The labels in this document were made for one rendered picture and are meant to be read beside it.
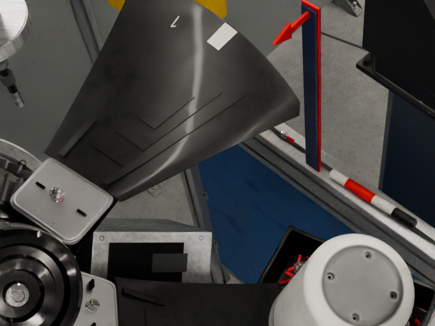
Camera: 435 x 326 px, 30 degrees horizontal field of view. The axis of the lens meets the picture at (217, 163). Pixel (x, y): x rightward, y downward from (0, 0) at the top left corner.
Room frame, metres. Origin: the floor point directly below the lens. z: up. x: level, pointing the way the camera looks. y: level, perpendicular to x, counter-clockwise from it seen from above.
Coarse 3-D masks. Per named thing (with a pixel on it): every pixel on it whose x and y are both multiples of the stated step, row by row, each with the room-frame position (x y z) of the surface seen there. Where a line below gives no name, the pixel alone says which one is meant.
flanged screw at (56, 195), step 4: (52, 188) 0.44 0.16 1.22; (56, 188) 0.44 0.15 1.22; (52, 192) 0.43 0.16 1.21; (56, 192) 0.44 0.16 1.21; (60, 192) 0.43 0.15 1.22; (52, 196) 0.43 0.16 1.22; (56, 196) 0.43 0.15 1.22; (60, 196) 0.43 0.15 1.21; (52, 200) 0.43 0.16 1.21; (56, 200) 0.43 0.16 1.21; (60, 200) 0.43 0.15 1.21
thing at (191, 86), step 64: (128, 0) 0.65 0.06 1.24; (192, 0) 0.64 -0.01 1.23; (128, 64) 0.57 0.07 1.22; (192, 64) 0.56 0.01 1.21; (256, 64) 0.56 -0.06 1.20; (64, 128) 0.51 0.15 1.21; (128, 128) 0.49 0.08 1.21; (192, 128) 0.49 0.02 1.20; (256, 128) 0.49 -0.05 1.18; (128, 192) 0.42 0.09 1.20
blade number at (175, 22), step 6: (174, 12) 0.62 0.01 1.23; (180, 12) 0.62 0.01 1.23; (168, 18) 0.62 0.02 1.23; (174, 18) 0.62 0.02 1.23; (180, 18) 0.61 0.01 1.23; (186, 18) 0.61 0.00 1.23; (168, 24) 0.61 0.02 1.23; (174, 24) 0.61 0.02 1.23; (180, 24) 0.61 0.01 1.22; (168, 30) 0.60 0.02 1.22; (174, 30) 0.60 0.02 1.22; (180, 30) 0.60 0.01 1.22
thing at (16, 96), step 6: (0, 72) 0.42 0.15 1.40; (6, 72) 0.42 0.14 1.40; (0, 78) 0.42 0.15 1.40; (6, 78) 0.42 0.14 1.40; (12, 78) 0.42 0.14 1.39; (6, 84) 0.42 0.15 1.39; (12, 84) 0.42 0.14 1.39; (12, 90) 0.42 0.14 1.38; (12, 96) 0.42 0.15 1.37; (18, 96) 0.42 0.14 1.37; (18, 102) 0.42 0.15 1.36; (24, 102) 0.43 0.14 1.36
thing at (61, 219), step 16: (48, 160) 0.48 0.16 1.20; (32, 176) 0.47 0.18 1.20; (48, 176) 0.46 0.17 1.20; (64, 176) 0.46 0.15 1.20; (80, 176) 0.45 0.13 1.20; (16, 192) 0.45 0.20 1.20; (32, 192) 0.45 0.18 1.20; (48, 192) 0.44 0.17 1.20; (64, 192) 0.44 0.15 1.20; (80, 192) 0.44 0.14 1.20; (96, 192) 0.43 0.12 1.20; (16, 208) 0.43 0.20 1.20; (32, 208) 0.43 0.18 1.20; (48, 208) 0.43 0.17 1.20; (64, 208) 0.42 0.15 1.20; (80, 208) 0.42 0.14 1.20; (96, 208) 0.41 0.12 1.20; (48, 224) 0.41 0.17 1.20; (64, 224) 0.40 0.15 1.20; (80, 224) 0.40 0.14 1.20; (64, 240) 0.39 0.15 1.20
